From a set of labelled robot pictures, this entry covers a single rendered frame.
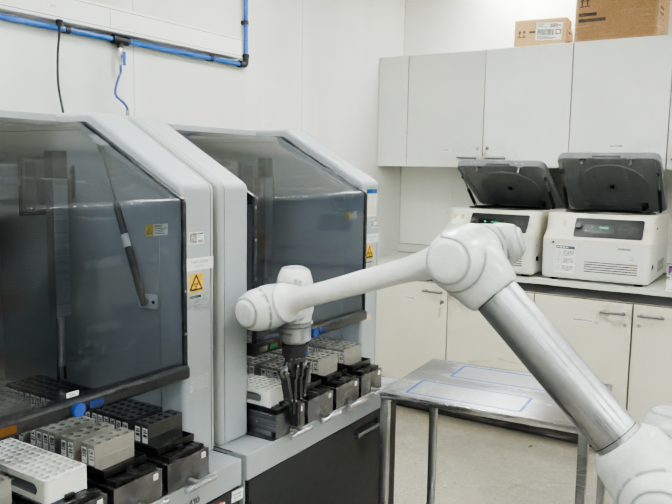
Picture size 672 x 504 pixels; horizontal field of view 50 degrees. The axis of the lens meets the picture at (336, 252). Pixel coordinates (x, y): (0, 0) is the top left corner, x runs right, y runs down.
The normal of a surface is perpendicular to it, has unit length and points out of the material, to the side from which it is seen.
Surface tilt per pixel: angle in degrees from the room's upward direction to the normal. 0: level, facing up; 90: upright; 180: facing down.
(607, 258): 90
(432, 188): 90
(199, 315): 90
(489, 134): 90
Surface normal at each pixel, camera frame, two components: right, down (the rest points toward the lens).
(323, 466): 0.84, 0.07
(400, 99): -0.54, 0.09
